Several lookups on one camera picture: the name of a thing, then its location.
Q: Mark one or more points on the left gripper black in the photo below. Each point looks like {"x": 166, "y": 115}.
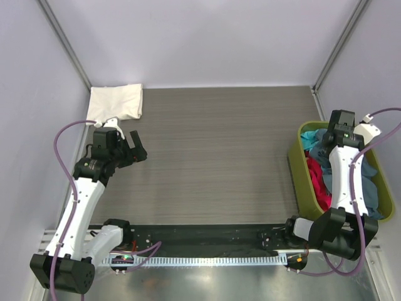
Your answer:
{"x": 138, "y": 152}

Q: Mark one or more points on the slate blue t shirt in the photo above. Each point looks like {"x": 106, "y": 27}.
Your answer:
{"x": 370, "y": 192}

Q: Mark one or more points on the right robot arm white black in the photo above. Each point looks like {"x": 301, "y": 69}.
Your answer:
{"x": 345, "y": 229}

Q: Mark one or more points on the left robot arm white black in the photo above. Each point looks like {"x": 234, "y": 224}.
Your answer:
{"x": 69, "y": 262}

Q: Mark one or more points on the cyan t shirt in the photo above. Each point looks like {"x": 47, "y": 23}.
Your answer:
{"x": 310, "y": 138}

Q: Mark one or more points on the magenta t shirt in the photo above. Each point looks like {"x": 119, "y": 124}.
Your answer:
{"x": 322, "y": 195}

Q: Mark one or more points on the folded white t shirt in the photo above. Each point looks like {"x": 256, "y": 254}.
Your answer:
{"x": 124, "y": 102}

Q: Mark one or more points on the olive green plastic bin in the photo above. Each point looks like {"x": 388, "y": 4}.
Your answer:
{"x": 385, "y": 188}

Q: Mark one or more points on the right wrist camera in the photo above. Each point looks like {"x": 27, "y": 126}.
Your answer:
{"x": 367, "y": 129}

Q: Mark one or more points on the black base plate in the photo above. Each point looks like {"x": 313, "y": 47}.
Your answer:
{"x": 216, "y": 240}

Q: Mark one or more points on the right aluminium corner post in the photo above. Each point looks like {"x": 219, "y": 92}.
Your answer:
{"x": 345, "y": 35}

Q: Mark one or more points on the aluminium corner post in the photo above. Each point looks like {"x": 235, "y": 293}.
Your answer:
{"x": 345, "y": 35}
{"x": 64, "y": 41}

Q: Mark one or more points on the slotted white cable duct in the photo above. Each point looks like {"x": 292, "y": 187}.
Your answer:
{"x": 155, "y": 262}

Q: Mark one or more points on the left aluminium corner post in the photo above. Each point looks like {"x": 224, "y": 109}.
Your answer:
{"x": 64, "y": 41}

